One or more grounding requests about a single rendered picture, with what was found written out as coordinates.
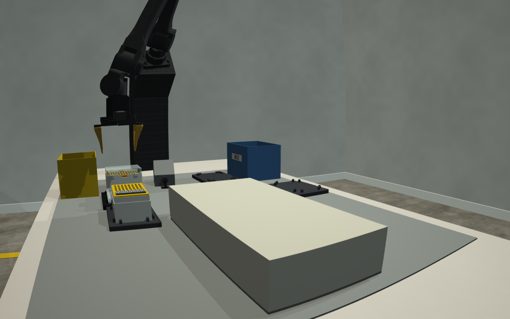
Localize blue open-top bin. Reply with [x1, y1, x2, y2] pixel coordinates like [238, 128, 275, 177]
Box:
[227, 141, 281, 181]

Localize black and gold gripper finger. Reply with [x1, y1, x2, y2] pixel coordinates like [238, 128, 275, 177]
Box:
[94, 127, 103, 154]
[133, 124, 143, 151]

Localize yellow bin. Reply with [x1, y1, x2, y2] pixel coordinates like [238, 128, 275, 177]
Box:
[57, 152, 99, 199]

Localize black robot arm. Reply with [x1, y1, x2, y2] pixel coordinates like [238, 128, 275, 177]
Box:
[100, 0, 179, 120]

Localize large cream rectangular box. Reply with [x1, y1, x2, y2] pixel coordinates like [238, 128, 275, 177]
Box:
[168, 178, 388, 315]

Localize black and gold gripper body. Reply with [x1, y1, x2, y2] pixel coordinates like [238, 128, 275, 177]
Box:
[94, 115, 143, 127]

